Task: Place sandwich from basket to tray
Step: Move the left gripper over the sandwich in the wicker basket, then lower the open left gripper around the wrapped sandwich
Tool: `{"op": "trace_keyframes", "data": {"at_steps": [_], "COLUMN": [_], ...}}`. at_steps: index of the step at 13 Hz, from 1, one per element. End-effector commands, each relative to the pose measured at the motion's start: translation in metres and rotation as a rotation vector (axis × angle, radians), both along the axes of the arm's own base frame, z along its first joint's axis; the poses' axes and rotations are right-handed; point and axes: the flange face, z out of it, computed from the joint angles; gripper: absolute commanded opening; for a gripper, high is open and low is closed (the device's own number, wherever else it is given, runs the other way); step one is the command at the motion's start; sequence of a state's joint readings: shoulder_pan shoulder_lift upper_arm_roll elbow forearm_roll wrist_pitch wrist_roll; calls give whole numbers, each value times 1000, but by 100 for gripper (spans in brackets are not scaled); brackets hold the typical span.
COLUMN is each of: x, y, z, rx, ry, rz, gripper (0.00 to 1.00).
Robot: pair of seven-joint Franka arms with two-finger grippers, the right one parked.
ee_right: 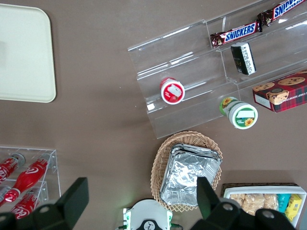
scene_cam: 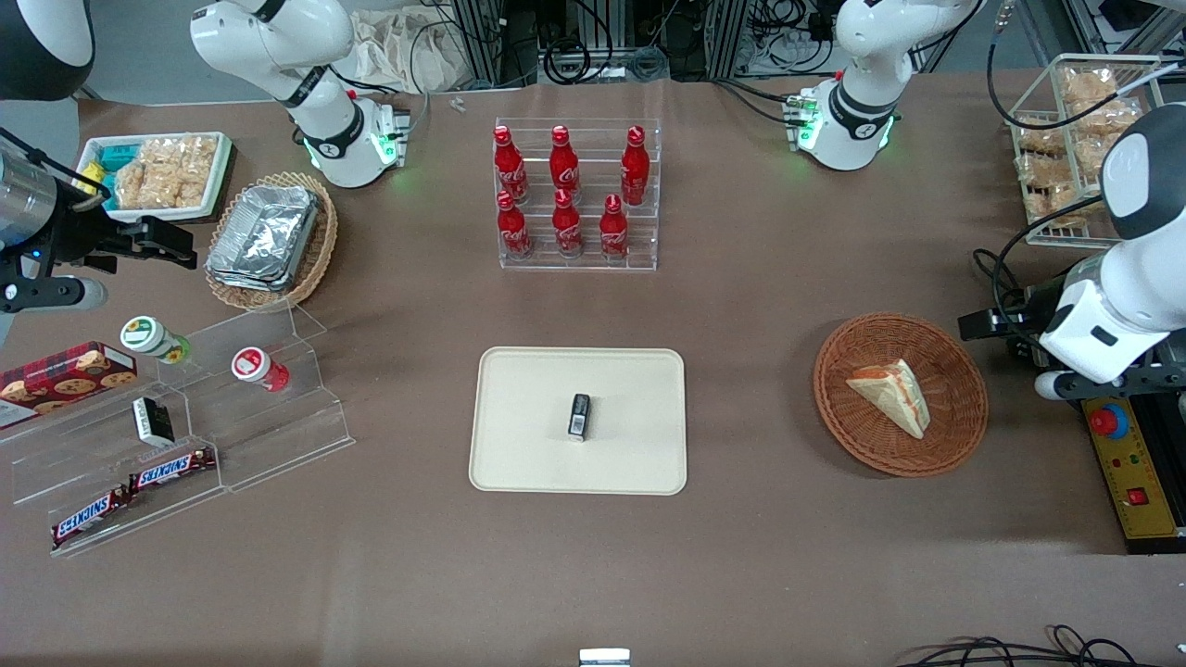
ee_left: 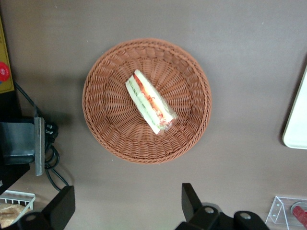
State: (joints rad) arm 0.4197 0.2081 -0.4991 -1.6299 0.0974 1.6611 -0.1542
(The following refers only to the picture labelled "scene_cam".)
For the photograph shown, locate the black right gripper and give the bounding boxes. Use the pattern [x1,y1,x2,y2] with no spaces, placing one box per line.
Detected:
[42,211,197,271]

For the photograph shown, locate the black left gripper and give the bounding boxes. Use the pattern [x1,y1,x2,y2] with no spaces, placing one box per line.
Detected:
[959,285,1053,368]

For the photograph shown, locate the triangular sandwich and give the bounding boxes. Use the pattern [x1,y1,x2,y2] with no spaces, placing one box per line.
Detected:
[846,359,931,440]

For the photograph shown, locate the round brown wicker basket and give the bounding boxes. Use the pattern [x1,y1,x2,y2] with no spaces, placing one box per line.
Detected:
[814,313,989,478]

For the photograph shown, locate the white rectangular snack tray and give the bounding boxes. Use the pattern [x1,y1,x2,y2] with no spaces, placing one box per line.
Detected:
[76,132,233,225]

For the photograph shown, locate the oval light wicker basket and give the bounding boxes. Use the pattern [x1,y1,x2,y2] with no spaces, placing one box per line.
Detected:
[204,171,339,312]

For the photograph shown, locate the beige plastic tray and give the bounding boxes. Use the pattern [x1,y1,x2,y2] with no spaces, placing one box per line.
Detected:
[469,347,688,496]

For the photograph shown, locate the rice cracker bag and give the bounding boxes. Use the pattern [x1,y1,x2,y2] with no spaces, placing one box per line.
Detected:
[167,136,219,207]
[114,139,177,210]

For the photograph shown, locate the aluminium foil container stack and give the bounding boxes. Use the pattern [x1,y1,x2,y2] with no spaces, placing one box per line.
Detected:
[205,184,321,294]

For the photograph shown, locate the green lid yogurt cup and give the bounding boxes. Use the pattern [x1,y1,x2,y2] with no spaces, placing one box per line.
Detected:
[120,316,192,364]

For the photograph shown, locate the crispy snack bag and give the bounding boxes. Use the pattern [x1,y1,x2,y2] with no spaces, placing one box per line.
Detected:
[1066,100,1142,140]
[1016,153,1080,186]
[1024,183,1104,228]
[1061,69,1119,105]
[1015,125,1066,157]
[1075,134,1127,182]

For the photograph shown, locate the red lid yogurt cup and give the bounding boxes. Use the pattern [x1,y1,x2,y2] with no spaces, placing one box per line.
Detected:
[231,346,291,393]

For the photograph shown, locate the red cookie box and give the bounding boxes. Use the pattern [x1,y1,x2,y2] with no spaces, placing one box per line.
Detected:
[0,341,138,429]

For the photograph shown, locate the black and white small box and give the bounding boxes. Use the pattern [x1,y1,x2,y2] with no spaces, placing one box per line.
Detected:
[132,396,175,448]

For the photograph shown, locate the yellow emergency stop box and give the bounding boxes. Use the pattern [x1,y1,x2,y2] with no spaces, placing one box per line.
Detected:
[1082,396,1185,541]

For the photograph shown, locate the clear acrylic step stand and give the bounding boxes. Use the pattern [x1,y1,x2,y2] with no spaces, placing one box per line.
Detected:
[0,301,357,559]

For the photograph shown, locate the snickers chocolate bar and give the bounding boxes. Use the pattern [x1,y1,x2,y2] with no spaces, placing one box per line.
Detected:
[128,447,217,492]
[51,486,135,547]

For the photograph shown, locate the white cloth bag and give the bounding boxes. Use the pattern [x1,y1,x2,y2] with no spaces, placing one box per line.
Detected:
[347,7,475,94]

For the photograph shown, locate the red cola bottle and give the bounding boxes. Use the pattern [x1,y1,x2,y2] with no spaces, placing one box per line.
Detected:
[551,189,585,258]
[599,194,630,260]
[493,125,529,205]
[620,125,650,207]
[496,191,534,260]
[549,125,582,205]

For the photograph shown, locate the clear acrylic bottle rack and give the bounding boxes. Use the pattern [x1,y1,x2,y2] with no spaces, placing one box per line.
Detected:
[494,117,662,272]

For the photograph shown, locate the black appliance cable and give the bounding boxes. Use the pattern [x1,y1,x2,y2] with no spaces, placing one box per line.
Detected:
[971,248,1043,325]

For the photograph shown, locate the white wire basket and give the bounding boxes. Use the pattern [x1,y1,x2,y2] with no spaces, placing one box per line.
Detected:
[1005,54,1186,249]

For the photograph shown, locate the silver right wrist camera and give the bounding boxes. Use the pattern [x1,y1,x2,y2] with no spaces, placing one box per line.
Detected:
[0,278,108,313]

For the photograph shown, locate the black appliance frame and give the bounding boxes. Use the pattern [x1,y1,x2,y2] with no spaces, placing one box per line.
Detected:
[1075,329,1186,557]

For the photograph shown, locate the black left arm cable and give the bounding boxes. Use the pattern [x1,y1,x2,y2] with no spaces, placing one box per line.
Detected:
[986,0,1164,321]

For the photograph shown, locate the black floor cables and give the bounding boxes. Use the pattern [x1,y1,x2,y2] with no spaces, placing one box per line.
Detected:
[894,625,1186,667]

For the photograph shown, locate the aluminium profile post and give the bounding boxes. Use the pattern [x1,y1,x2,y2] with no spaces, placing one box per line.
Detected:
[451,0,506,89]
[709,0,751,80]

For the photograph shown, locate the black cable coil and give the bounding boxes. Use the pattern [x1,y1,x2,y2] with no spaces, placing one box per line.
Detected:
[542,37,594,86]

